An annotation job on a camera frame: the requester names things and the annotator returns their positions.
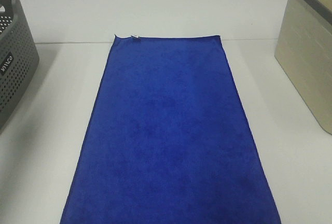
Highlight grey perforated plastic basket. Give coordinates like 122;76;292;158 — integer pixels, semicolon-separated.
1;0;39;128

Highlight beige bin with grey rim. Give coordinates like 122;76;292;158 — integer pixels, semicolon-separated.
274;0;331;133

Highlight blue microfibre towel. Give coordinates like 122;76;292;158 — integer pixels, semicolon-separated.
60;35;281;223

